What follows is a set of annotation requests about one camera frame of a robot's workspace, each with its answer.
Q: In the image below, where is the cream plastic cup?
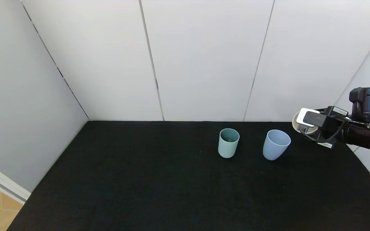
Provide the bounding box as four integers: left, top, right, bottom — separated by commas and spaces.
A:
293, 111, 320, 134

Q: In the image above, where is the teal plastic cup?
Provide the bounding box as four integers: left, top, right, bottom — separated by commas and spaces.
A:
218, 128, 240, 158

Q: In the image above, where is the black table cloth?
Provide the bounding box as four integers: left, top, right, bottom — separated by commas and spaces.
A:
7, 121, 370, 231

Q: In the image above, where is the light blue plastic cup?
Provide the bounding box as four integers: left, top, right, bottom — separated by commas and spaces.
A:
262, 130, 291, 160

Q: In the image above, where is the white floor trim strip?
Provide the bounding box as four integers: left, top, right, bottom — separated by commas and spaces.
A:
0, 157, 31, 204

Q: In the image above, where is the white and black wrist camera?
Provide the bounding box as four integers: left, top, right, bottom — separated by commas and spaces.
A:
296, 108, 329, 129

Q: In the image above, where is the black camera cable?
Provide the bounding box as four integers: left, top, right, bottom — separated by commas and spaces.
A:
301, 124, 347, 143

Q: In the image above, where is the black cable with white label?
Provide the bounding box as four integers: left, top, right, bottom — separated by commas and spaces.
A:
342, 115, 370, 129

